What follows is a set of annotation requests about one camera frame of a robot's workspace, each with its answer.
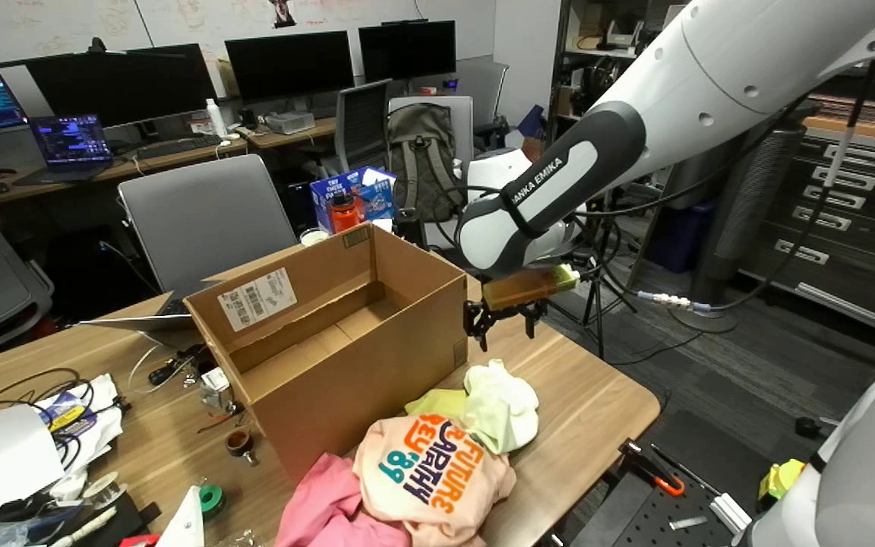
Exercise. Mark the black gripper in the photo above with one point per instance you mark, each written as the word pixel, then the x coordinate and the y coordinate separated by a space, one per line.
pixel 504 315

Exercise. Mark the light green fluffy towel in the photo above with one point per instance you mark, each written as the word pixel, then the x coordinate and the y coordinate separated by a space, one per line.
pixel 504 404

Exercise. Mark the peach printed t-shirt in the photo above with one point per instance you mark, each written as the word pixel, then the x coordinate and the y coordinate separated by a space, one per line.
pixel 428 476

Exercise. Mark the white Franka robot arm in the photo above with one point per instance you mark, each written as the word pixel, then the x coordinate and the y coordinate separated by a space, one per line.
pixel 712 70

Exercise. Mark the brown cardboard box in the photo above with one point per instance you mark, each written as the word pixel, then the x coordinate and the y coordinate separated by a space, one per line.
pixel 357 385

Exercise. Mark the black tripod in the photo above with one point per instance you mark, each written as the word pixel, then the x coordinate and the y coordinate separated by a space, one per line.
pixel 598 290

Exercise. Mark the yellow cloth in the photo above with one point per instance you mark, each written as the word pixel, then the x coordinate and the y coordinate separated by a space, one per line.
pixel 440 401

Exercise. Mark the olive grey backpack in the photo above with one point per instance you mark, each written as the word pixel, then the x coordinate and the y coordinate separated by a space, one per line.
pixel 428 161

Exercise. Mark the blue printed package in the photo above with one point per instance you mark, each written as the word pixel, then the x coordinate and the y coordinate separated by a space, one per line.
pixel 374 193

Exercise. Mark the dark blue bin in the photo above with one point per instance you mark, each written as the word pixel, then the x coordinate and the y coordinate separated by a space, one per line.
pixel 681 239

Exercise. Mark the red bottle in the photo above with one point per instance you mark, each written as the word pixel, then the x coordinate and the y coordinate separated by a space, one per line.
pixel 345 213

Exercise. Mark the orange black hand tool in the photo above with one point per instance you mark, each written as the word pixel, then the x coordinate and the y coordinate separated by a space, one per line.
pixel 660 477

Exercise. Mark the black perforated robot table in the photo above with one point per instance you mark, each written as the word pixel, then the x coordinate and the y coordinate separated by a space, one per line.
pixel 621 518

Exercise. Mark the pink cloth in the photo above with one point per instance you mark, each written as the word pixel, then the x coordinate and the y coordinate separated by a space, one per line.
pixel 320 506

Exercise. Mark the brown tape roll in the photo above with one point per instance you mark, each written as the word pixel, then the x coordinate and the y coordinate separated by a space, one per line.
pixel 239 441

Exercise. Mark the small white block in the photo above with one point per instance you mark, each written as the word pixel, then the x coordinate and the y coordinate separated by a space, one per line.
pixel 730 515

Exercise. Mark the small silver object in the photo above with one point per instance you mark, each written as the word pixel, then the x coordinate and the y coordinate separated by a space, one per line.
pixel 218 385

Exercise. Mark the black computer monitor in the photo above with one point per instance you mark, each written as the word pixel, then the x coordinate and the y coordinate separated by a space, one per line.
pixel 409 51
pixel 123 85
pixel 290 64

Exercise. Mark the yellow-green small part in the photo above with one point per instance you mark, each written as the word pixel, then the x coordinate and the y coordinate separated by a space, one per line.
pixel 783 477

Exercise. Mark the light grey office chair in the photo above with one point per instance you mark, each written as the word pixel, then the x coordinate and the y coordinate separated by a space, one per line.
pixel 205 218

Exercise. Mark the black pliers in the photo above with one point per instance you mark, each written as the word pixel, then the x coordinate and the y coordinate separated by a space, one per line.
pixel 176 367

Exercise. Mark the green tape roll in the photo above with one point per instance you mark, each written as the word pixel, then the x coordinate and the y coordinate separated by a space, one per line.
pixel 210 501

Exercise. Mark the white bottle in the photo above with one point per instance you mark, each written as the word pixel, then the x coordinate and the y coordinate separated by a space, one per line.
pixel 218 116

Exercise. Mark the dark grey drawer cabinet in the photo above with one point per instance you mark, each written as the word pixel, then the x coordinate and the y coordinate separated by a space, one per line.
pixel 863 243

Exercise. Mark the long wooden desk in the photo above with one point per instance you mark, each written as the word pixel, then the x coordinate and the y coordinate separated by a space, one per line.
pixel 167 158

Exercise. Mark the white triangular paper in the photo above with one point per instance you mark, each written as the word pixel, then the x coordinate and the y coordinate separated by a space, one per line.
pixel 184 526

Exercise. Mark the white papers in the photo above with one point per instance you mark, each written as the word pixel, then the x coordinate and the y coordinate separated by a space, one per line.
pixel 90 427

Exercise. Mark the laptop with purple screen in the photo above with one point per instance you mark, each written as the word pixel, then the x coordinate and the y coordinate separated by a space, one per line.
pixel 72 140

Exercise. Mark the grey round pedestal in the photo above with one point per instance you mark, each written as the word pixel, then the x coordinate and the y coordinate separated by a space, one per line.
pixel 736 243

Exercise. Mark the large wall whiteboard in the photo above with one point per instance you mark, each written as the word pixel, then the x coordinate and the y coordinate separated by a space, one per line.
pixel 52 20

